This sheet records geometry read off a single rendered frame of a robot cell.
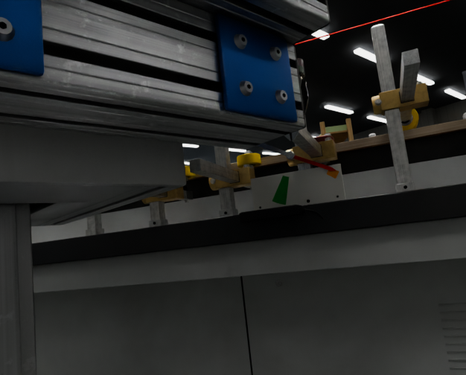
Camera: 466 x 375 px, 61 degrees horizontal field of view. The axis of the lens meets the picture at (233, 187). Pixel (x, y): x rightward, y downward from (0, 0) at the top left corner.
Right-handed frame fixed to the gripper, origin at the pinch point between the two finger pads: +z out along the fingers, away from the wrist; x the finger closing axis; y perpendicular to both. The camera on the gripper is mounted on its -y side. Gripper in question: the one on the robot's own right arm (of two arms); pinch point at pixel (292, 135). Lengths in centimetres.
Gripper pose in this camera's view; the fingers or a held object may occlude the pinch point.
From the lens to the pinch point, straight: 84.2
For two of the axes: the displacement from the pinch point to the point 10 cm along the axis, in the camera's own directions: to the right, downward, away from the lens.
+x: 9.2, -1.5, -3.5
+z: 1.1, 9.8, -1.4
